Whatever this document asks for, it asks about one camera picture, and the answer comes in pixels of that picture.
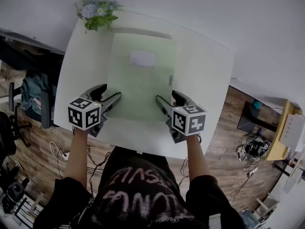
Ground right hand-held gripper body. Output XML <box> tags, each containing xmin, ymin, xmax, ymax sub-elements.
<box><xmin>165</xmin><ymin>104</ymin><xmax>208</xmax><ymax>144</ymax></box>

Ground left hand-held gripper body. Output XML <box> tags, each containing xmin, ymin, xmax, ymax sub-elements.
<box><xmin>68</xmin><ymin>93</ymin><xmax>108</xmax><ymax>138</ymax></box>

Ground pale green box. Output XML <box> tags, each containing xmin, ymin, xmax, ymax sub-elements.
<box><xmin>104</xmin><ymin>27</ymin><xmax>177</xmax><ymax>123</ymax></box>

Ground person's left forearm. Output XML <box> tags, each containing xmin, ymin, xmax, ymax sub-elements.
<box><xmin>64</xmin><ymin>127</ymin><xmax>90</xmax><ymax>189</ymax></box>

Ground person's right forearm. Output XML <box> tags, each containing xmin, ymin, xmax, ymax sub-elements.
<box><xmin>185</xmin><ymin>134</ymin><xmax>212</xmax><ymax>181</ymax></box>

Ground white square table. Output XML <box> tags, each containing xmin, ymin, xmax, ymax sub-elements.
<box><xmin>53</xmin><ymin>10</ymin><xmax>237</xmax><ymax>160</ymax></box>

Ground teal jacket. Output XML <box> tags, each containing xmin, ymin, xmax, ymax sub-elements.
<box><xmin>20</xmin><ymin>73</ymin><xmax>58</xmax><ymax>115</ymax></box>

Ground white and black floor device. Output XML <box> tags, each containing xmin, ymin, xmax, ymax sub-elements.
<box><xmin>237</xmin><ymin>134</ymin><xmax>273</xmax><ymax>163</ymax></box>

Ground black high-back office chair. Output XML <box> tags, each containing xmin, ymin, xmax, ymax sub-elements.
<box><xmin>0</xmin><ymin>29</ymin><xmax>66</xmax><ymax>130</ymax></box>

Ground potted flower plant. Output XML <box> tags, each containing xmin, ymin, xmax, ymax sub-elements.
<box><xmin>73</xmin><ymin>0</ymin><xmax>125</xmax><ymax>33</ymax></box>

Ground person's black printed shirt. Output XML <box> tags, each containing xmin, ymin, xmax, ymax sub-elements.
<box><xmin>33</xmin><ymin>146</ymin><xmax>246</xmax><ymax>229</ymax></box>

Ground yellow cabinet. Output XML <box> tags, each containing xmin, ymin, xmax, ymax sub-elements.
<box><xmin>265</xmin><ymin>100</ymin><xmax>299</xmax><ymax>162</ymax></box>

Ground white box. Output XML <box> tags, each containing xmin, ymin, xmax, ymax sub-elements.
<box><xmin>281</xmin><ymin>113</ymin><xmax>305</xmax><ymax>153</ymax></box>

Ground looped white cable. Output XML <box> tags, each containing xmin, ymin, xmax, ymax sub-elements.
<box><xmin>49</xmin><ymin>141</ymin><xmax>70</xmax><ymax>177</ymax></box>

